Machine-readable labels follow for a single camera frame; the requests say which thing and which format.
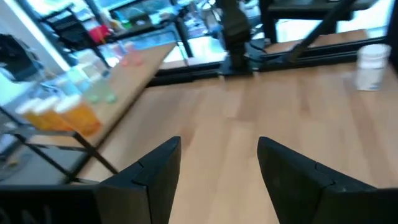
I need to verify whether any orange pill bottle white cap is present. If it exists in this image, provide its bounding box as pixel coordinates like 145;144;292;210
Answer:
14;98;44;128
32;96;74;131
55;94;103;138

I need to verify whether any small red pill bottle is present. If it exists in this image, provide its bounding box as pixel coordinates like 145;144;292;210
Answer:
119;45;131;68

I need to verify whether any black aluminium rig frame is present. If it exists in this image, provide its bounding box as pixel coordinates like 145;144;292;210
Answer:
146;0;398;88

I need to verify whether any black desk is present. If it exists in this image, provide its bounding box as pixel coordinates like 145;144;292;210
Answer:
257;0;389;44

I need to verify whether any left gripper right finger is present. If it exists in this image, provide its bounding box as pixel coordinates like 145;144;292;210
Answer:
257;136;398;224

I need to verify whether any white plastic jar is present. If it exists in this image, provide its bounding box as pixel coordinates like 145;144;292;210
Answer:
354;43;392;92

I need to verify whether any wooden shelf with black frame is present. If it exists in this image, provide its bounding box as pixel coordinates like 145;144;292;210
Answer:
0;42;178;184

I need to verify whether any small green pill bottle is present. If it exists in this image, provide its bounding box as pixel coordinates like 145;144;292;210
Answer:
82;79;102;105
101;77;119;105

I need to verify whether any white bottle blue label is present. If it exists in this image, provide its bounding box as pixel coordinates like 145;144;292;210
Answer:
63;62;94;94

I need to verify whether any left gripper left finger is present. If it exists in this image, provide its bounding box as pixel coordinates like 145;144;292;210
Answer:
96;136;182;224

